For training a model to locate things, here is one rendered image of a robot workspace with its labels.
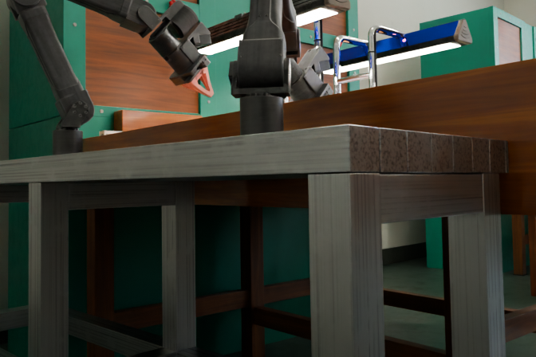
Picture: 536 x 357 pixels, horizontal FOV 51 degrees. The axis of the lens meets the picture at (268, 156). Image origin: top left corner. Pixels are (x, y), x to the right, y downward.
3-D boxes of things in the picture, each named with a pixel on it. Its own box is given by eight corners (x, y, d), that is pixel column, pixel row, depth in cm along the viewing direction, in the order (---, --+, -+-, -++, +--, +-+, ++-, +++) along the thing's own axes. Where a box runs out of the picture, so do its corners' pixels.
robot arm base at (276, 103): (233, 105, 91) (199, 100, 86) (331, 88, 77) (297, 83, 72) (233, 154, 91) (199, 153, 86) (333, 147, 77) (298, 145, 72)
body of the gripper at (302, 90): (301, 94, 133) (282, 72, 129) (333, 88, 125) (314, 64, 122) (288, 114, 130) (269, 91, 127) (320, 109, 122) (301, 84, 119)
